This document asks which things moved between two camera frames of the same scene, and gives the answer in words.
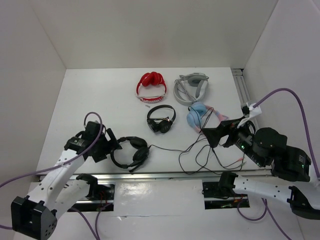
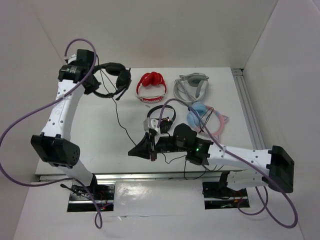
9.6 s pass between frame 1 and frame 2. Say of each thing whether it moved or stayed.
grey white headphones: stayed
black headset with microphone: moved
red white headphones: stayed
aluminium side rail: stayed
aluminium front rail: stayed
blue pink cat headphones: stayed
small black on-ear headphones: stayed
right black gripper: moved
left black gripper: moved
